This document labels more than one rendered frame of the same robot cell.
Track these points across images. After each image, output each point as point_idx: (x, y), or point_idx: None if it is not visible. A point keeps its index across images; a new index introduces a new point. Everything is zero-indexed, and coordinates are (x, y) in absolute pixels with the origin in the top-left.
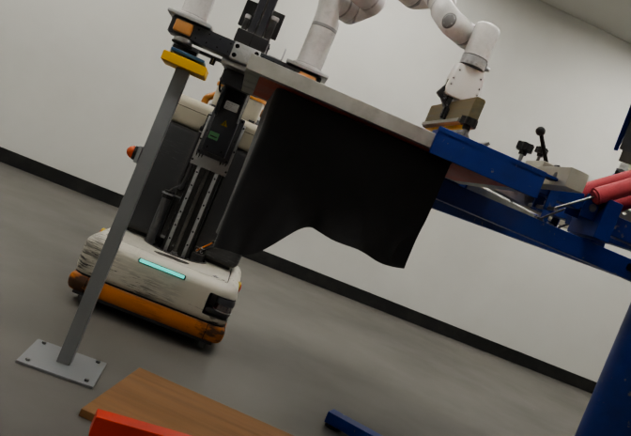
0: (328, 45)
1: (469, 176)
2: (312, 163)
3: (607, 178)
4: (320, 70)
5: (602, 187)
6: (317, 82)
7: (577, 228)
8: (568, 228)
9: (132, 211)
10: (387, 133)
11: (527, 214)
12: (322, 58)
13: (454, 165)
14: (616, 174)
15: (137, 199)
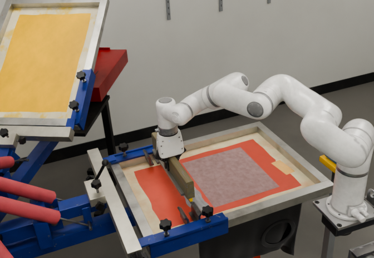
0: (334, 179)
1: (146, 189)
2: None
3: (30, 203)
4: (331, 204)
5: (49, 190)
6: (230, 129)
7: (51, 232)
8: (53, 243)
9: (325, 236)
10: (196, 154)
11: (98, 216)
12: (332, 191)
13: (157, 174)
14: (20, 201)
15: (325, 229)
